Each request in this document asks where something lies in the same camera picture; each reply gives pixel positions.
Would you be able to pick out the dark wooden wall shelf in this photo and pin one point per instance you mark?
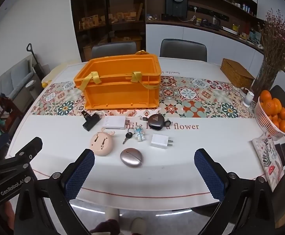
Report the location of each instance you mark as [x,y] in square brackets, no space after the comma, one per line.
[206,7]

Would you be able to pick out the person's left forearm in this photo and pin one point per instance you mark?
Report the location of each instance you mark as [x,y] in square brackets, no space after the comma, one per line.
[6,213]

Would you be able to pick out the dried flower bouquet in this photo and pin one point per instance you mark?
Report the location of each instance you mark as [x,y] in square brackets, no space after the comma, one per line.
[278,39]

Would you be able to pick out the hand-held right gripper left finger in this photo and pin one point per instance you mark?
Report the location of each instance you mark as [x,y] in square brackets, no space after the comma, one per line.
[80,173]

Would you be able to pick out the glass door cabinet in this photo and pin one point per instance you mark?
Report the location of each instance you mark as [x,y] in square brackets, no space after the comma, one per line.
[108,17]

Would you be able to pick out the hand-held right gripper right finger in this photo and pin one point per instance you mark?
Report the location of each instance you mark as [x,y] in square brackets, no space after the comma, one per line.
[210,176]

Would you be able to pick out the white charger plug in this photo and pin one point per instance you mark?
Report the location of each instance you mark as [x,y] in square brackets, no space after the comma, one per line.
[158,140]

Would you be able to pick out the brown wicker box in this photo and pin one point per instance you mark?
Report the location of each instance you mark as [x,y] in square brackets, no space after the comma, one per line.
[235,73]

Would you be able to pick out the dark red slipper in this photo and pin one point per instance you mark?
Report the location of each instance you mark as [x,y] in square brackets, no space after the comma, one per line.
[105,227]

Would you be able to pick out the floral patterned table runner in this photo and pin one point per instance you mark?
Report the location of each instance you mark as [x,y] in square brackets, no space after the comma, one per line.
[194,102]

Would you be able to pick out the pink fruit basket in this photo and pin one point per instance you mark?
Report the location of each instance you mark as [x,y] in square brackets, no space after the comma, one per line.
[265,124]

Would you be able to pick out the orange plastic crate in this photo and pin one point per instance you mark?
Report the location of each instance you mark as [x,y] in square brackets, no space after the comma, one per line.
[123,95]

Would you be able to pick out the pile of oranges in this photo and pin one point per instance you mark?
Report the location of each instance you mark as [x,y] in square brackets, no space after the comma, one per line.
[271,106]

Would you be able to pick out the glass vase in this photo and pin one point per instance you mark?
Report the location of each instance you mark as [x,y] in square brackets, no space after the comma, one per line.
[263,78]

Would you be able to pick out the floral printed cushion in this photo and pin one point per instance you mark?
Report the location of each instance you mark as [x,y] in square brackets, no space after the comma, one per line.
[270,161]

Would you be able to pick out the black phone mount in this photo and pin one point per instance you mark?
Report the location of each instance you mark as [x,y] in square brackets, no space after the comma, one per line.
[89,124]

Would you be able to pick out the black coffee machine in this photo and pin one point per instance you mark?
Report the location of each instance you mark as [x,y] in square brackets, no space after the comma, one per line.
[176,7]

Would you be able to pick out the black shovel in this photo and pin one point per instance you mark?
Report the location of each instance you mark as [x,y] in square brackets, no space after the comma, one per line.
[38,69]

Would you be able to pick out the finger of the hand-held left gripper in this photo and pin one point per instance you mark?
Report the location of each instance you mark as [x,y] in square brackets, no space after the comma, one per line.
[33,145]

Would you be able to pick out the rose gold oval case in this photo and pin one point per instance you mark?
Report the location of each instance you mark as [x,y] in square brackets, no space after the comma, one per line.
[131,158]

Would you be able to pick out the white slipper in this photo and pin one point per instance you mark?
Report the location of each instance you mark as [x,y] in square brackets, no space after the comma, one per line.
[138,226]

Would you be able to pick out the pale yellow stool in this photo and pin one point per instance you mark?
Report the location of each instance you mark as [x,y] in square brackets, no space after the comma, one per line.
[55,72]

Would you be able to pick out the white cup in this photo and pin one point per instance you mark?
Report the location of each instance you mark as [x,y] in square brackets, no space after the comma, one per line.
[248,99]

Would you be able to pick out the grey sofa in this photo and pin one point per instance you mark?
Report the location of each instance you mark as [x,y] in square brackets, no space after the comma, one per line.
[15,78]

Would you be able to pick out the dark red wooden chair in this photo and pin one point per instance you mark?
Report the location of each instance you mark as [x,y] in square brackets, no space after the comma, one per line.
[4,107]

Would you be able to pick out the pink round deer gadget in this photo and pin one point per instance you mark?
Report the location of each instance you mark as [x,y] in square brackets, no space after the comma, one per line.
[100,144]

